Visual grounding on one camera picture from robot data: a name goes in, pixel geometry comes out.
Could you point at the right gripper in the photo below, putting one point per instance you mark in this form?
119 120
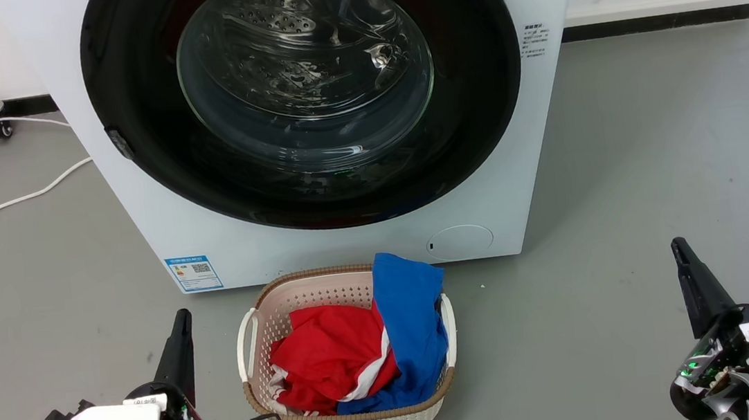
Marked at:
719 379

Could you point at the round black glass washer door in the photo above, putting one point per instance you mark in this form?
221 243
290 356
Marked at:
139 88

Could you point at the white front-load washing machine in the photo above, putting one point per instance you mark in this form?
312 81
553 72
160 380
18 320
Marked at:
323 247

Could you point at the blue energy label sticker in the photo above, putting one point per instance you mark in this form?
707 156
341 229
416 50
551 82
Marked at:
193 273

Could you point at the beige woven laundry basket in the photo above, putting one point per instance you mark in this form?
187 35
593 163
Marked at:
299 291

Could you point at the red and white garment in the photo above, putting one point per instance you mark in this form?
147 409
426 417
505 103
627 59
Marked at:
334 353

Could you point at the blue garment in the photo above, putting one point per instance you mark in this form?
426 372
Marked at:
410 317

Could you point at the round white filter cover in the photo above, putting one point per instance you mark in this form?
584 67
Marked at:
461 241

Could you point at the small black caster wheel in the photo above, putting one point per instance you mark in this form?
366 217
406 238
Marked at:
0 129

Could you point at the small printed text label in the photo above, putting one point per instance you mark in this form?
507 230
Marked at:
535 43

